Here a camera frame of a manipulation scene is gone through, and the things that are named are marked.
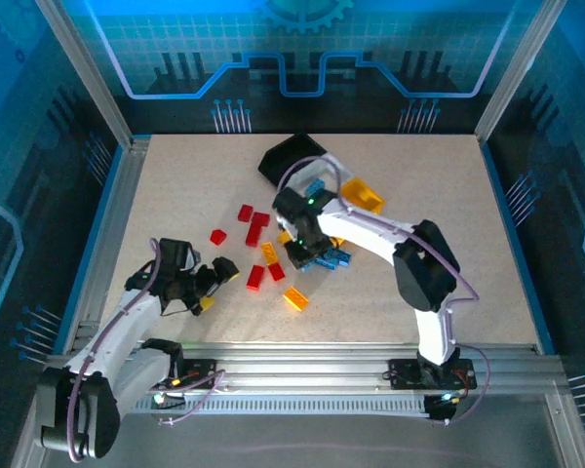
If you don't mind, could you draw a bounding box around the yellow plastic bin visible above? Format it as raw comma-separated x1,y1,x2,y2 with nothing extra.
330,175,387,245

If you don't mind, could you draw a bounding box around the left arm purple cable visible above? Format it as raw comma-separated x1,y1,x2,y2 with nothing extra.
65,237,226,463

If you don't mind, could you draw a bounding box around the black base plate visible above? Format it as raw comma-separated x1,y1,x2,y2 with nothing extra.
175,359,218,391
388,358,478,391

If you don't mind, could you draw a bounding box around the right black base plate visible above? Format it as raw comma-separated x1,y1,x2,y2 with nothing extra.
388,358,478,391

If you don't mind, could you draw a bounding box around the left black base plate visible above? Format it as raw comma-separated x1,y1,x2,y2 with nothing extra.
175,359,218,391

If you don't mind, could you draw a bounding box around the black plastic bin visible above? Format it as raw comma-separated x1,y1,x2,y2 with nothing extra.
256,132,329,189

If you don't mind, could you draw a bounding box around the white translucent bin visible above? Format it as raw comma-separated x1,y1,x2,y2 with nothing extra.
282,151,357,196

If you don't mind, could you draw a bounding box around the black controller box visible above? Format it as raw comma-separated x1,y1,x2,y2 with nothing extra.
423,392,464,425

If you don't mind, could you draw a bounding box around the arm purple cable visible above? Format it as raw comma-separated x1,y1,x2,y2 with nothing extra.
276,155,491,426
65,237,226,463

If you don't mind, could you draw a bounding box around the aluminum frame rail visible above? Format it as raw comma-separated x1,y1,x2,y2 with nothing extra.
41,340,565,391

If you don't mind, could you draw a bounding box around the aluminum frame post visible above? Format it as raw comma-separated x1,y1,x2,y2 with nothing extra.
34,0,137,150
475,0,569,142

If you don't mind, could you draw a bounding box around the slotted cable duct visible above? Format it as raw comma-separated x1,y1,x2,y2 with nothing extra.
121,395,430,416

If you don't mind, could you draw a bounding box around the aluminum side rail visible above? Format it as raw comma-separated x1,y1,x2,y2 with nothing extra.
60,136,151,355

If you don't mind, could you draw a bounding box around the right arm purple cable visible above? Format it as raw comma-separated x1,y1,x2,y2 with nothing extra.
276,155,491,426

